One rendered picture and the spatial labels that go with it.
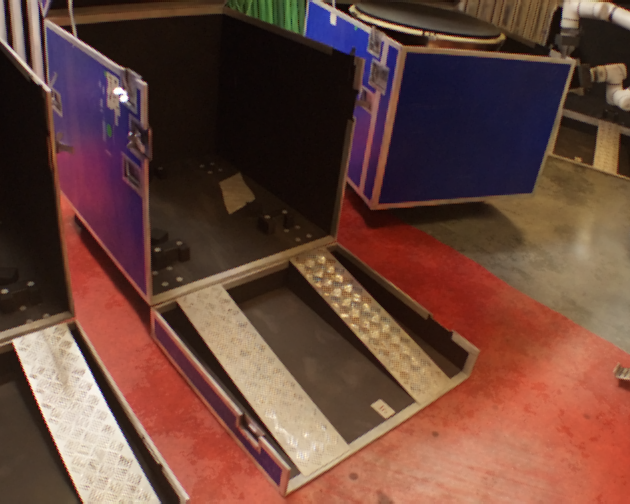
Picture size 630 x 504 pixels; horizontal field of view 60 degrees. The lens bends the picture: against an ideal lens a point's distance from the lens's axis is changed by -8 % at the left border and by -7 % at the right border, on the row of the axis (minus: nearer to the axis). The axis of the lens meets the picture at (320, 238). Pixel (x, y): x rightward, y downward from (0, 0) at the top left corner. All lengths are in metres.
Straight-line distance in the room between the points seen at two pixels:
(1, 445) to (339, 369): 1.14
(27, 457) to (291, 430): 0.80
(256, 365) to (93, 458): 0.61
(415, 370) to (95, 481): 1.14
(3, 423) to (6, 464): 0.16
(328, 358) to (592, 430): 1.00
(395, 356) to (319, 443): 0.49
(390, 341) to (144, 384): 0.90
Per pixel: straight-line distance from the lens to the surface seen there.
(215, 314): 2.08
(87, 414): 1.85
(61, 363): 1.96
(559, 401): 2.33
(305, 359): 2.13
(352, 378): 2.10
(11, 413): 2.01
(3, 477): 1.86
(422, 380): 2.14
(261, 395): 1.91
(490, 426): 2.12
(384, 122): 2.68
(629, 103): 3.36
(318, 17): 3.42
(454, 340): 2.22
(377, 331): 2.21
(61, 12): 2.64
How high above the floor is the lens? 1.48
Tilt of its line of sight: 31 degrees down
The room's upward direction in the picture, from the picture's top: 8 degrees clockwise
